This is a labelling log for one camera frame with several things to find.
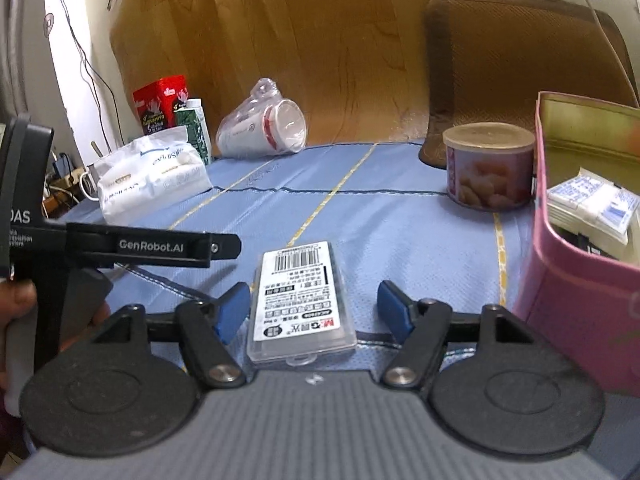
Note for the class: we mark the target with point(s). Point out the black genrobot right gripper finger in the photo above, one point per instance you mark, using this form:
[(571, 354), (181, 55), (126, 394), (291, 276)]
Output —
[(105, 246)]

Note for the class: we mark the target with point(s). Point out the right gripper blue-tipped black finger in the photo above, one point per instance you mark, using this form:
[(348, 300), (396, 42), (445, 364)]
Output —
[(205, 330), (420, 327)]

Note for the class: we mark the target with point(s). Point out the clear plastic label case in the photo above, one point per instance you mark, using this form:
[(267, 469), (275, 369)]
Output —
[(300, 309)]

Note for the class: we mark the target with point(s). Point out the person's left hand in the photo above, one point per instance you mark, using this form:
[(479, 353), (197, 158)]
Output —
[(17, 300)]

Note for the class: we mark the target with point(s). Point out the white tissue pack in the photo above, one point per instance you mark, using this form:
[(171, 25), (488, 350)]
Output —
[(149, 174)]

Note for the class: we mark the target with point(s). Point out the blue stitched tablecloth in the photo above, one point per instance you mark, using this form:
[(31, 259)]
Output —
[(386, 215)]

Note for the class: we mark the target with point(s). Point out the red snack box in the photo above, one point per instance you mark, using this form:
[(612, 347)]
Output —
[(157, 102)]

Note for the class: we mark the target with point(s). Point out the green white carton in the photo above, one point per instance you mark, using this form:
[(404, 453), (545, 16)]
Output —
[(192, 116)]

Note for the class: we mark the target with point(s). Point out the pink rectangular metal tin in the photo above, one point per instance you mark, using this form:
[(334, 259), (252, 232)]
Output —
[(580, 289)]

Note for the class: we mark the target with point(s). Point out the round nut can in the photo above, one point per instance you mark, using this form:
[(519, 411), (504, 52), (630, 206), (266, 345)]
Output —
[(490, 165)]

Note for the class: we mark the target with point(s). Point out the white blue sachet packets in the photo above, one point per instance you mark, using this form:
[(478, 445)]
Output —
[(589, 202)]

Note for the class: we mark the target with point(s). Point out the bagged paper cup stack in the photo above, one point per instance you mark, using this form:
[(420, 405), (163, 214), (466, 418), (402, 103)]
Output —
[(263, 125)]

